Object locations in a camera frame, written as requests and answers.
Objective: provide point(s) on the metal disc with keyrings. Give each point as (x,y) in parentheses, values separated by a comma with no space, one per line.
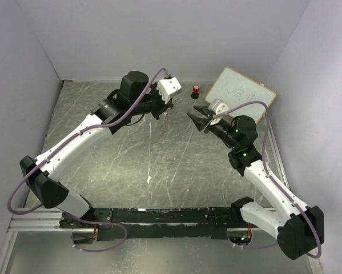
(165,121)

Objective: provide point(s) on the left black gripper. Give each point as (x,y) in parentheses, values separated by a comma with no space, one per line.
(164,106)

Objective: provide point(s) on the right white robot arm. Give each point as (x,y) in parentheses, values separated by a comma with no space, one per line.
(297,227)

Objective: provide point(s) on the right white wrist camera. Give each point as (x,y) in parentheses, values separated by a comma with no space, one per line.
(217,106)

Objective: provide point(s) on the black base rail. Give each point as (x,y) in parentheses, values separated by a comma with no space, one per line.
(219,223)

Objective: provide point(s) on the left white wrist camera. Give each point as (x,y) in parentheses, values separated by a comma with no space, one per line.
(168,88)

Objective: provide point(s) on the aluminium frame rail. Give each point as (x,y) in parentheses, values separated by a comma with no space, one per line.
(40,220)

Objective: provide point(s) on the red black stamp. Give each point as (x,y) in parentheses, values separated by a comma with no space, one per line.
(195,92)

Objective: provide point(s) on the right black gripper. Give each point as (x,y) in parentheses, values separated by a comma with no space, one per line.
(199,122)

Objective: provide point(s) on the small whiteboard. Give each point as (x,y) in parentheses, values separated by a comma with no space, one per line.
(234,89)

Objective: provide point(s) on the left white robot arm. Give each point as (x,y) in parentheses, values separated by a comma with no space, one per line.
(137,95)

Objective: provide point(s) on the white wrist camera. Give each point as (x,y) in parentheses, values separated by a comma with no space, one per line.
(168,88)
(217,106)

